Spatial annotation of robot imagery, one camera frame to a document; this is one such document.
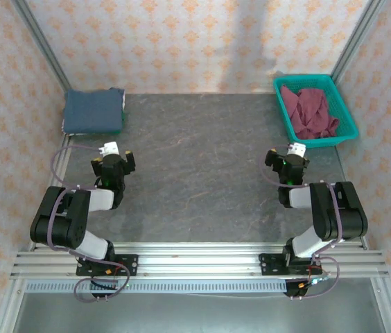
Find maroon red towel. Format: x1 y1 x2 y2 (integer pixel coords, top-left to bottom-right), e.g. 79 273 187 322
280 85 340 140

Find folded blue t-shirt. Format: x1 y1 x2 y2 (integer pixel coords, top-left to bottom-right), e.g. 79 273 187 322
62 88 126 136

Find teal plastic basket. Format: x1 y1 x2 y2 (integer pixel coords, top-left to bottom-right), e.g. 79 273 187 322
272 74 360 149

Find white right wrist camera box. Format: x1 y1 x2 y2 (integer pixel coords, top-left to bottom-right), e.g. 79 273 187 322
287 142 307 157

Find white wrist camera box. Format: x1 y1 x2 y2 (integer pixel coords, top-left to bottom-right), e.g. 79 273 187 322
287 142 307 157
98 141 122 156

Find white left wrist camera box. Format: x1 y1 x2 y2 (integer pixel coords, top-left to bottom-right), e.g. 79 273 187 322
98 141 122 156

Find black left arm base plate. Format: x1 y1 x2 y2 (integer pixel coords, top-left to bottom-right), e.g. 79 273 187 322
76 254 139 278

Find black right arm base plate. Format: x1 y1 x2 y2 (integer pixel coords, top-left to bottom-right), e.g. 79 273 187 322
258 253 321 277

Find left base wire bundle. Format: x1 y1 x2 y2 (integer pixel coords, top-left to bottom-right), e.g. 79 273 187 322
102 265 127 289

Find base wire bundle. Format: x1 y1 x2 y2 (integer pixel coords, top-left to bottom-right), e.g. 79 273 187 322
297 265 331 291
102 265 127 289

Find right base wire bundle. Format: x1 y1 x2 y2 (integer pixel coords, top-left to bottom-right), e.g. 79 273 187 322
297 265 331 291

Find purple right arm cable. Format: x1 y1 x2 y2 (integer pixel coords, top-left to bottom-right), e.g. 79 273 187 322
259 152 340 300

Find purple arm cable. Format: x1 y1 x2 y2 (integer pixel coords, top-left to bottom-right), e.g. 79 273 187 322
48 144 130 302
259 152 340 300

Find aluminium cross rail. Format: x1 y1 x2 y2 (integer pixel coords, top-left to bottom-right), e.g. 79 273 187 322
10 242 390 279

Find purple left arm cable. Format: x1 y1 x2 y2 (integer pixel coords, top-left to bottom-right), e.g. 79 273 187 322
48 144 130 302

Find aluminium frame post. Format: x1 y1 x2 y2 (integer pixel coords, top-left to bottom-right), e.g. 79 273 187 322
330 0 389 83
10 0 73 93

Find grey slotted cable duct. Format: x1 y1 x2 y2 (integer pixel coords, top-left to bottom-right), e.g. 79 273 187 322
25 280 288 294

